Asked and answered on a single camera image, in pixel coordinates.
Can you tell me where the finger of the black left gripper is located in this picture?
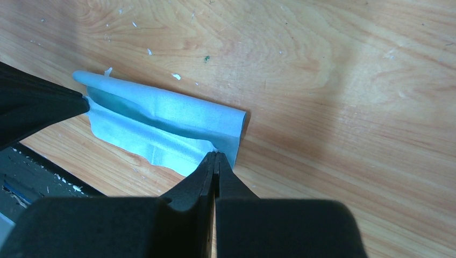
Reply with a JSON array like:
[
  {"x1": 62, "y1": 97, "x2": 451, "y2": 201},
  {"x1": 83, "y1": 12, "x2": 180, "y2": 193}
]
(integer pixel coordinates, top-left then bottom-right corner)
[{"x1": 1, "y1": 63, "x2": 89, "y2": 150}]

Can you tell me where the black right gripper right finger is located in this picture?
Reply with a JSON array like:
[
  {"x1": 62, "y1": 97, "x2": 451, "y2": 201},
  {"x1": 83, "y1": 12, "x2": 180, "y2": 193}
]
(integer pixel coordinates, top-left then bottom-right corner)
[{"x1": 214, "y1": 153, "x2": 367, "y2": 257}]

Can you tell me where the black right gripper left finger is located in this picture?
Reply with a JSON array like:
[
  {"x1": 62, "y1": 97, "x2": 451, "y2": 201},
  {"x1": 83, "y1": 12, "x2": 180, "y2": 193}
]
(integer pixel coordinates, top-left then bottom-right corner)
[{"x1": 1, "y1": 152, "x2": 216, "y2": 257}]

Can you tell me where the light blue cleaning cloth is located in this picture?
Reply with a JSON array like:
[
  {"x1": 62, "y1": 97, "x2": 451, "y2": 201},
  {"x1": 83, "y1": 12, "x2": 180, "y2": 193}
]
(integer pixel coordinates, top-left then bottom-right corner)
[{"x1": 73, "y1": 70, "x2": 246, "y2": 176}]

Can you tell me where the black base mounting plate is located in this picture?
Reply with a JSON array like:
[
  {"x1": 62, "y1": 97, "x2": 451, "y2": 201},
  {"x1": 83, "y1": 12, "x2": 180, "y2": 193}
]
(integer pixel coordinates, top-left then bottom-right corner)
[{"x1": 1, "y1": 144, "x2": 110, "y2": 223}]

